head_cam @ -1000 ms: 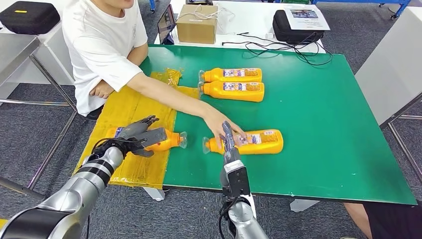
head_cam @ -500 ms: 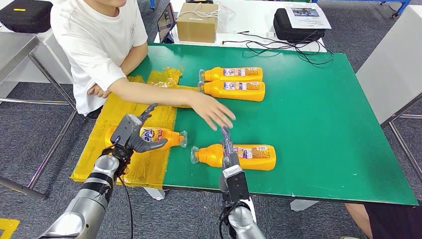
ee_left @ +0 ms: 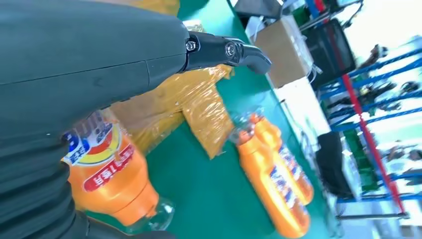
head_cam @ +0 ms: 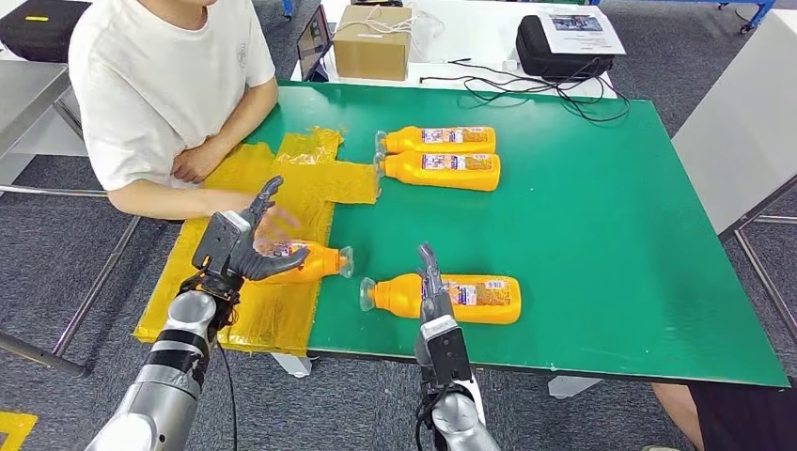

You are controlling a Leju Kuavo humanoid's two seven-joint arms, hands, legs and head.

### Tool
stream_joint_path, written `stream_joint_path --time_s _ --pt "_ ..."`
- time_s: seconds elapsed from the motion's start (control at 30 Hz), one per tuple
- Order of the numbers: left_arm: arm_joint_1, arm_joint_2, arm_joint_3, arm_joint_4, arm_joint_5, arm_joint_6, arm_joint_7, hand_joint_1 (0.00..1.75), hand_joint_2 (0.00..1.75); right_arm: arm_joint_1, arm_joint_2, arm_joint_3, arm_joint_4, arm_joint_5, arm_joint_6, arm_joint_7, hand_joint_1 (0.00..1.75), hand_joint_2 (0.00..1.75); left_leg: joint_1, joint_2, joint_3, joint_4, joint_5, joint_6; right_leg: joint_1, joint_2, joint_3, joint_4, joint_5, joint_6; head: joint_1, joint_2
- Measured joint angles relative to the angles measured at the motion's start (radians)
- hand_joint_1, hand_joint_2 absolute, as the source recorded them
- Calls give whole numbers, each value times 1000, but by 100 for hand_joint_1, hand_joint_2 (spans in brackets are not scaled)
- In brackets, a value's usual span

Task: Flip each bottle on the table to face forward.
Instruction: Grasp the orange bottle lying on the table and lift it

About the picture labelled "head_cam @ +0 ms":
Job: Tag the person's left hand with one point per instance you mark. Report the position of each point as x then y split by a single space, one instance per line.
193 165

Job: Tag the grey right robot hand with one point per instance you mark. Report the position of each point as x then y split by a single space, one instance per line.
433 299

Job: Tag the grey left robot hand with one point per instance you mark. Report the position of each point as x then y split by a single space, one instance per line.
255 264

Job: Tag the person's right hand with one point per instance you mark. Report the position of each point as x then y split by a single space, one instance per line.
280 224

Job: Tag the orange detergent bottle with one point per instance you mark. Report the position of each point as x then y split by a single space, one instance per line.
406 141
320 261
436 180
398 295

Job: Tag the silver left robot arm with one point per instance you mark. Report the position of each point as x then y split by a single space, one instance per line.
168 373

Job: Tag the person's left forearm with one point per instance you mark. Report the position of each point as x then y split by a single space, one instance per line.
249 118

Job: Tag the person's right forearm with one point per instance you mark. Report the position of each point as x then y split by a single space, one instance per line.
174 202

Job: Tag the yellow taped cardboard mat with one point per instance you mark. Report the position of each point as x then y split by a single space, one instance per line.
280 317

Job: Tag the person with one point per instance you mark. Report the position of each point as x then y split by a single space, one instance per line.
156 93
735 417

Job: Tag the white table support block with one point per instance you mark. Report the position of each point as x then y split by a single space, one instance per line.
573 387
292 366

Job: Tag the black tablet on stand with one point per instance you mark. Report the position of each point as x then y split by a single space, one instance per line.
312 40

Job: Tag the brown cardboard box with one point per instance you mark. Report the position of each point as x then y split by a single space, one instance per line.
368 56

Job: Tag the black case with yellow tag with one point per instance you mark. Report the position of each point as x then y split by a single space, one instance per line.
43 34

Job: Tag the white power adapter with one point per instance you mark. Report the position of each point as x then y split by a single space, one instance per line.
512 64

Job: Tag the black zip case with paper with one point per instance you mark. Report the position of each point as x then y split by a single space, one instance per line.
543 56

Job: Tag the white table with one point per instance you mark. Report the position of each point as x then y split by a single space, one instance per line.
473 31

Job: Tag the printed paper sheet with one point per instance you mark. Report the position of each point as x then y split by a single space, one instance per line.
580 37

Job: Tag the grey table with metal legs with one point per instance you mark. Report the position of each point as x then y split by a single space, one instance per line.
741 124

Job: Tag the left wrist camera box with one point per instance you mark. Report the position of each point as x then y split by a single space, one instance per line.
215 246

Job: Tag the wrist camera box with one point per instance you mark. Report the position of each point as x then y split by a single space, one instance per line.
445 351
215 246

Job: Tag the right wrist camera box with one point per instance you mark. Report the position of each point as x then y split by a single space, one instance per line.
445 351

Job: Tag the grey metal frame table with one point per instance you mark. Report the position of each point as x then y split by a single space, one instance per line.
25 93

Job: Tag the blue frame leg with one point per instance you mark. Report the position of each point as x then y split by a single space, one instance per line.
286 7

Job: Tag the blue metal frame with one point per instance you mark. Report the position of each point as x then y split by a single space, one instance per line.
756 12

